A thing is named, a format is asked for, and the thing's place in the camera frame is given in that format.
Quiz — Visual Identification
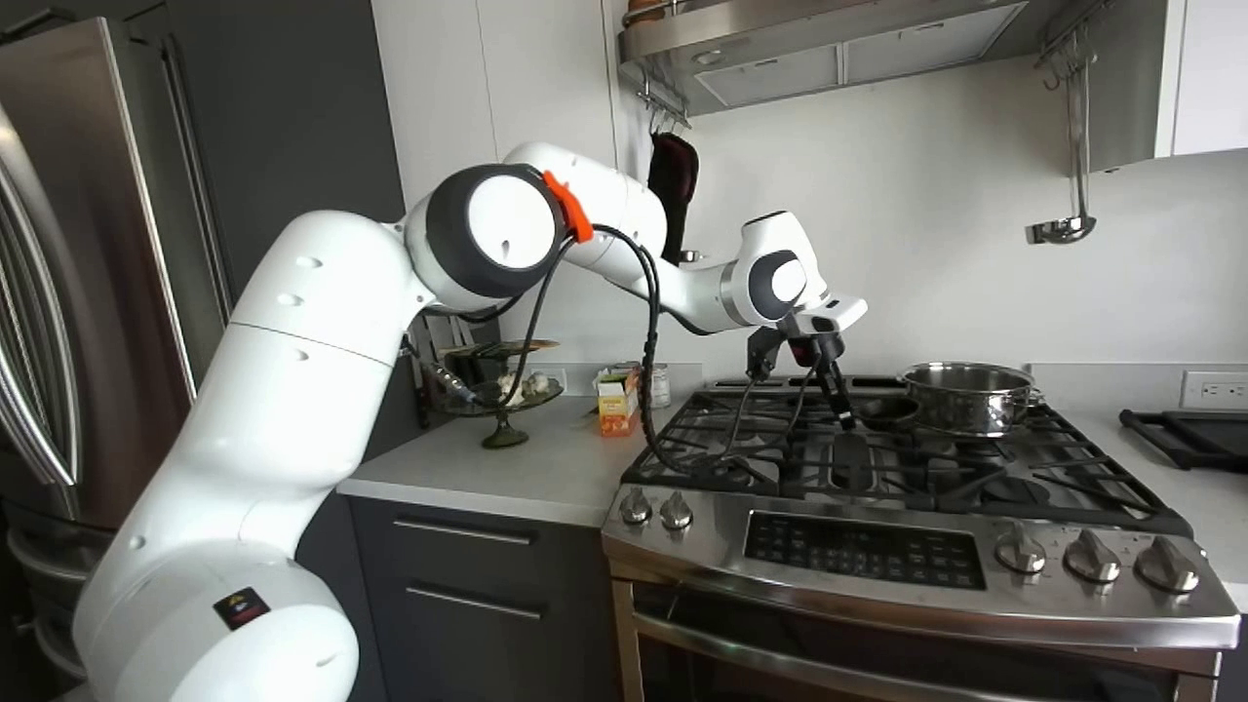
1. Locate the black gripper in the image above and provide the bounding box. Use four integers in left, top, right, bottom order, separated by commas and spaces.
746, 321, 865, 437

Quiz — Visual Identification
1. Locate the narrow white cabinet door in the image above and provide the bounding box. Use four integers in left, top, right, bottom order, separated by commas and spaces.
481, 0, 617, 168

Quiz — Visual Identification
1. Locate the small white wall cabinet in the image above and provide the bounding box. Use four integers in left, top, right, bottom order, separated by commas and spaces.
1089, 0, 1248, 174

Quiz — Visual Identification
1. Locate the black oven mitt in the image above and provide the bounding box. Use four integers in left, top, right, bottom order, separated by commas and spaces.
642, 130, 702, 264

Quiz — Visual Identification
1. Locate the dark lower drawer cabinet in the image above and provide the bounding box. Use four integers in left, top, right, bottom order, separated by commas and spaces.
339, 493, 624, 702

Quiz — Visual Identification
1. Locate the white wall outlet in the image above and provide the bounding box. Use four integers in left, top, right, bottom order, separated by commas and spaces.
1176, 364, 1248, 412

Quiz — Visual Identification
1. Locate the stainless steel gas range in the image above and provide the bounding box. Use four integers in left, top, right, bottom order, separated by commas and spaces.
598, 373, 1244, 702

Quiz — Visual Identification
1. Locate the orange cable clip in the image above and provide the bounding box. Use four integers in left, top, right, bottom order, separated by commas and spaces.
536, 168, 600, 251

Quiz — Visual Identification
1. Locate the steel oven door handle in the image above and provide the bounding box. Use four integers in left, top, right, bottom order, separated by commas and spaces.
627, 603, 1231, 702

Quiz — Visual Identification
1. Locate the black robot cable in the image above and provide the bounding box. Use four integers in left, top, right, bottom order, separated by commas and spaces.
483, 221, 681, 460

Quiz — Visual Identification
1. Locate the stainless steel pot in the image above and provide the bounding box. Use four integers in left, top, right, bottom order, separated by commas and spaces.
895, 359, 1046, 441

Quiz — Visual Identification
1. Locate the steel drawer bar handle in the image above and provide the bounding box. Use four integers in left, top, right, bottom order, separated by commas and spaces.
403, 585, 509, 624
388, 516, 501, 550

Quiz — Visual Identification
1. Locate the small black pan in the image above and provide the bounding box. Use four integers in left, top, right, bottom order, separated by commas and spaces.
828, 386, 939, 499

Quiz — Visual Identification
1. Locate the small orange carton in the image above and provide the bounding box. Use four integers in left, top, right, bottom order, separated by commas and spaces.
592, 365, 642, 441

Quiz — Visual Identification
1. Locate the steel stove knob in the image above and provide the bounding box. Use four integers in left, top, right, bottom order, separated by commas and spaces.
653, 493, 698, 537
989, 521, 1051, 580
617, 484, 657, 529
1131, 536, 1203, 598
1059, 525, 1121, 589

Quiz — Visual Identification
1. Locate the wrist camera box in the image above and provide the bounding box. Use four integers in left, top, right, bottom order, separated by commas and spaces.
790, 292, 873, 338

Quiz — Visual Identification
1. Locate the flat black tray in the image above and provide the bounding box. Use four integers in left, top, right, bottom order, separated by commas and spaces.
1114, 407, 1248, 477

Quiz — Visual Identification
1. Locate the hanging steel ladle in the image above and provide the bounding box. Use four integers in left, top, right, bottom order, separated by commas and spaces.
1024, 45, 1101, 251

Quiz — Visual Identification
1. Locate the black cast iron stove grate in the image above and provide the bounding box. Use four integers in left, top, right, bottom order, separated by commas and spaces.
621, 377, 1194, 536

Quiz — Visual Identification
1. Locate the stainless steel refrigerator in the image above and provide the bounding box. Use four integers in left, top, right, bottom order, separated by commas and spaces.
0, 12, 239, 702

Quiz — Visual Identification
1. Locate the steel range hood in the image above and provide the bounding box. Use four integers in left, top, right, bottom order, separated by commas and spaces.
617, 0, 1085, 126

